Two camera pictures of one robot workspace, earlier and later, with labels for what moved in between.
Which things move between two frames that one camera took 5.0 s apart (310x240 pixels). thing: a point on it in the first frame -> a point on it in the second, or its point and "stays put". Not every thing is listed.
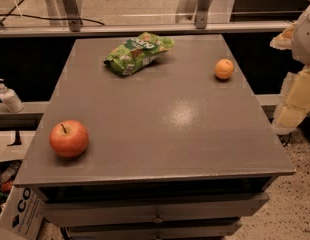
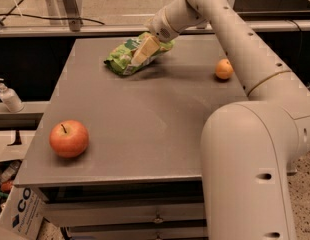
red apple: (68, 138) stays put
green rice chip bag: (136, 52) stays put
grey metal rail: (58, 29) stays put
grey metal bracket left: (71, 7) stays put
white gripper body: (305, 37) -> (159, 28)
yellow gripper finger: (284, 39) -> (147, 47)
